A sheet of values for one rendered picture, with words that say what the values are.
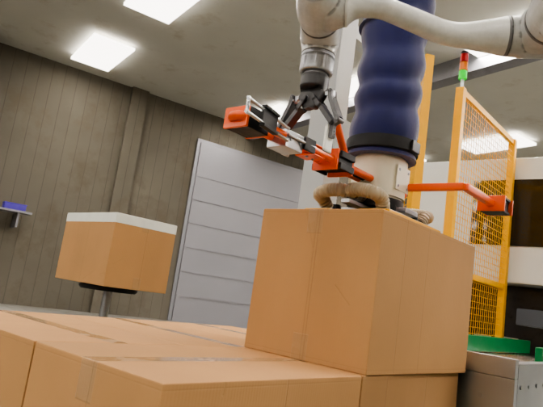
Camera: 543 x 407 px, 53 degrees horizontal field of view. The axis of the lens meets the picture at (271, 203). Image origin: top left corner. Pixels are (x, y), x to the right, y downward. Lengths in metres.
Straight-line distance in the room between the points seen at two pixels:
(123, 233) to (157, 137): 7.24
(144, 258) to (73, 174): 6.59
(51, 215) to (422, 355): 8.37
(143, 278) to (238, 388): 2.22
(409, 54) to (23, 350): 1.32
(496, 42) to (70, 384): 1.24
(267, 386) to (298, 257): 0.52
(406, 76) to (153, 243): 1.91
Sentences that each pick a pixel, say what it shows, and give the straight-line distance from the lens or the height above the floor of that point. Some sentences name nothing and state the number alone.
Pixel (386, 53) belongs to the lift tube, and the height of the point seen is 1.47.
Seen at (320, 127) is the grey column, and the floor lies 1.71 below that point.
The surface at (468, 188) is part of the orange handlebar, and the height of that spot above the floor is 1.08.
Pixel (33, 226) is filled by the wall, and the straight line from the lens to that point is 9.49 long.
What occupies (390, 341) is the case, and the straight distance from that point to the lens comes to 1.44.
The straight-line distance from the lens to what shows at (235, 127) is 1.25.
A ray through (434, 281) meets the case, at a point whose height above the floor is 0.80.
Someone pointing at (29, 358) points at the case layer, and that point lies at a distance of 1.22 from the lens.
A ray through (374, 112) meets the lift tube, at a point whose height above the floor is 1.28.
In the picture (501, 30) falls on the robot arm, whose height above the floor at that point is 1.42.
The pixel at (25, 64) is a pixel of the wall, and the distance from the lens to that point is 9.86.
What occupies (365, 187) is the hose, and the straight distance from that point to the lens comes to 1.53.
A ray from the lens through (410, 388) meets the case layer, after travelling 1.59.
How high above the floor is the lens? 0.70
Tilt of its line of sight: 9 degrees up
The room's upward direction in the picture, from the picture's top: 8 degrees clockwise
